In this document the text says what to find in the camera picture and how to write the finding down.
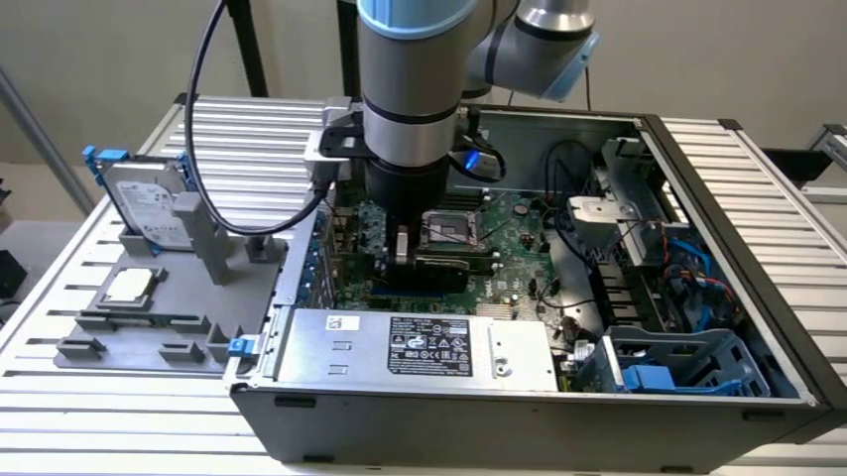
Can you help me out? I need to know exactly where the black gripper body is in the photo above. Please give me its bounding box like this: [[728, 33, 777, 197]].
[[365, 159, 452, 249]]

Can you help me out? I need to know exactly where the black graphics card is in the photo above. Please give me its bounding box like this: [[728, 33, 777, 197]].
[[373, 247, 496, 295]]

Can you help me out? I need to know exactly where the CPU socket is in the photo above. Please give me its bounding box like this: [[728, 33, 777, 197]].
[[421, 207, 484, 248]]

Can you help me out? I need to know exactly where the black ribbed heatsink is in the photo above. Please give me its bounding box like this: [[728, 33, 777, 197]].
[[441, 186, 484, 209]]

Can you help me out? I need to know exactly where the green motherboard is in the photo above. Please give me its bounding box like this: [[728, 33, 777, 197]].
[[316, 185, 596, 348]]

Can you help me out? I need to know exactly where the small silver chipset heatsink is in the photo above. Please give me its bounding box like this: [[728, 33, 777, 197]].
[[474, 302, 521, 321]]

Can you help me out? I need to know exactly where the silver power supply unit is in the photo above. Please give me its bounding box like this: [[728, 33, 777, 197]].
[[262, 307, 561, 393]]

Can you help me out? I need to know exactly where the silver metal disk bay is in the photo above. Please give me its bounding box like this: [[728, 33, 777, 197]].
[[568, 136, 689, 264]]

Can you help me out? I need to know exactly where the black stand pole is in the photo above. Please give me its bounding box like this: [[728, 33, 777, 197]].
[[228, 0, 269, 98], [334, 0, 362, 98]]

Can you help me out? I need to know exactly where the grey parts rack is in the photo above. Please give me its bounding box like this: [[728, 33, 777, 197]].
[[52, 192, 292, 371]]

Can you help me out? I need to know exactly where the silver hard disk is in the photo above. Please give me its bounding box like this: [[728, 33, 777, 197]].
[[101, 158, 193, 249]]

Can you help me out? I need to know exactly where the black open PC case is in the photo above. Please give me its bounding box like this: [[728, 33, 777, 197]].
[[228, 106, 847, 465]]

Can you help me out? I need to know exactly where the silver CPU chip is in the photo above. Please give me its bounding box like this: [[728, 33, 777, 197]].
[[104, 269, 164, 302]]

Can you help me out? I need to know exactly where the grey-blue plastic drive cage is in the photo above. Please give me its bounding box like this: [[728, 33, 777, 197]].
[[572, 324, 772, 398]]

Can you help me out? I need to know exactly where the blue clip in drive cage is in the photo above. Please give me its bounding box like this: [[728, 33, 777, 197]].
[[620, 364, 676, 393]]

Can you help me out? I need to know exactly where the hard disk drive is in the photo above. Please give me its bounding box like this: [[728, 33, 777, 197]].
[[82, 145, 197, 257]]

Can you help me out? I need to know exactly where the grey slanted metal bar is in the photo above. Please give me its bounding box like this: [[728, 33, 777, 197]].
[[0, 63, 94, 215]]

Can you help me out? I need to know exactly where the black box beside table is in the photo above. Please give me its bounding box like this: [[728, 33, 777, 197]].
[[0, 250, 29, 298]]

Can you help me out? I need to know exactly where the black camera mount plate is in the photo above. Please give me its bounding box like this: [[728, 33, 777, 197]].
[[316, 126, 373, 161]]

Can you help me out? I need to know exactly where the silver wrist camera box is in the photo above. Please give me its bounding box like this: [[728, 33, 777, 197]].
[[302, 96, 365, 175]]

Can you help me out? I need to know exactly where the black looped wire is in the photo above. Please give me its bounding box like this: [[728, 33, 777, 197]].
[[545, 140, 600, 199]]

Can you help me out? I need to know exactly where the thick black camera cable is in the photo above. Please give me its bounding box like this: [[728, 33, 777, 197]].
[[182, 0, 332, 237]]

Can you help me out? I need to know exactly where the blue data wire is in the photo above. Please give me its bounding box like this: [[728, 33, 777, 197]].
[[660, 236, 737, 331]]

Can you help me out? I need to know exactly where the red wire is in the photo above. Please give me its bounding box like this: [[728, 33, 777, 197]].
[[691, 276, 737, 318]]

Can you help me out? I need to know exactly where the aluminium profile frame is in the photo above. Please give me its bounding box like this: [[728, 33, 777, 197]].
[[799, 123, 847, 199]]

